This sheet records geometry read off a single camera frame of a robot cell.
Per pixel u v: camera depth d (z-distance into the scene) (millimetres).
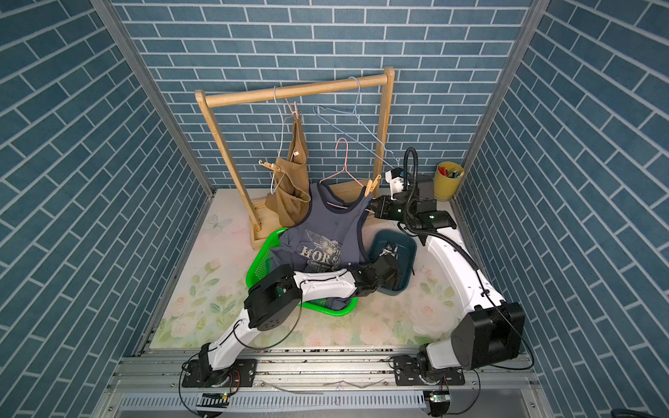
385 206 679
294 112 865
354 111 788
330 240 908
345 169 841
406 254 964
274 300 550
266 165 719
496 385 726
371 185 761
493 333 407
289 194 844
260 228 1062
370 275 711
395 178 694
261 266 886
